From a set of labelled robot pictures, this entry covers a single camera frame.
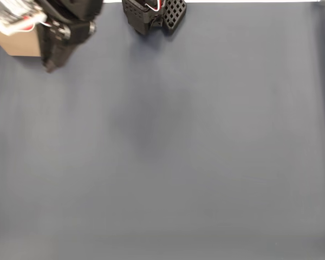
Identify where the beige box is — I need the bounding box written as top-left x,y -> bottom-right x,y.
0,19 -> 44,57

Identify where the grey mat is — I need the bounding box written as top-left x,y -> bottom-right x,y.
0,2 -> 325,260

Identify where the white and red wire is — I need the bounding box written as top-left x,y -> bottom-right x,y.
29,19 -> 54,31

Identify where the camera board on white mount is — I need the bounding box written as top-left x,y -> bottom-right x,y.
0,0 -> 48,37

